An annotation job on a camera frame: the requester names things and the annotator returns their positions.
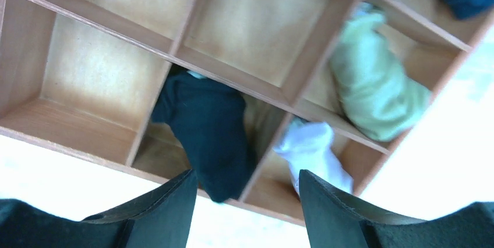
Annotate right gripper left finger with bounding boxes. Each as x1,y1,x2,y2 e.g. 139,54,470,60
1,169,198,247

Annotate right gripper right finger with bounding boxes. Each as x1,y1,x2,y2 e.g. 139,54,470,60
299,170,493,247

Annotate black underwear white waistband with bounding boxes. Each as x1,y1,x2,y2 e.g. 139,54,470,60
151,70,256,203

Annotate orange compartment tray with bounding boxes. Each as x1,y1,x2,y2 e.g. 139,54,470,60
1,0,493,225

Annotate rolled pink underwear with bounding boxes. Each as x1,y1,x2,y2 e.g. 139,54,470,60
273,117,354,194

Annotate rolled olive green underwear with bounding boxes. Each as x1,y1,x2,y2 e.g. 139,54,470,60
329,2,431,142

